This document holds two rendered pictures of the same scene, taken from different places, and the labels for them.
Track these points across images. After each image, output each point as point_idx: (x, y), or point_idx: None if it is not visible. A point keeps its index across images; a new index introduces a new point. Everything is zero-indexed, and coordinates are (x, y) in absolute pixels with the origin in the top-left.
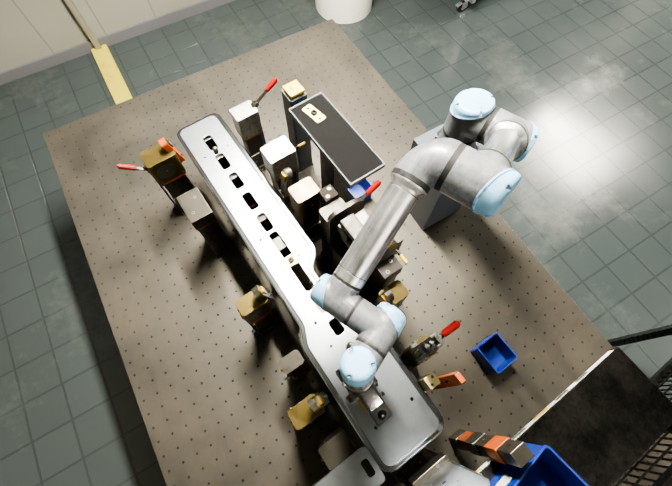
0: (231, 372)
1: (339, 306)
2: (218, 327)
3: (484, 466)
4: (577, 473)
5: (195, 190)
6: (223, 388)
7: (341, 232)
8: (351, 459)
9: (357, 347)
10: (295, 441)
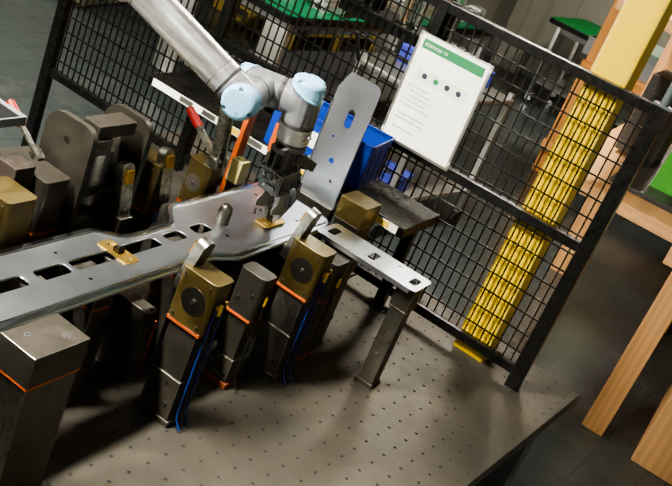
0: (254, 453)
1: (260, 85)
2: (188, 476)
3: None
4: None
5: (10, 333)
6: (281, 461)
7: (104, 146)
8: (334, 239)
9: (297, 77)
10: (308, 384)
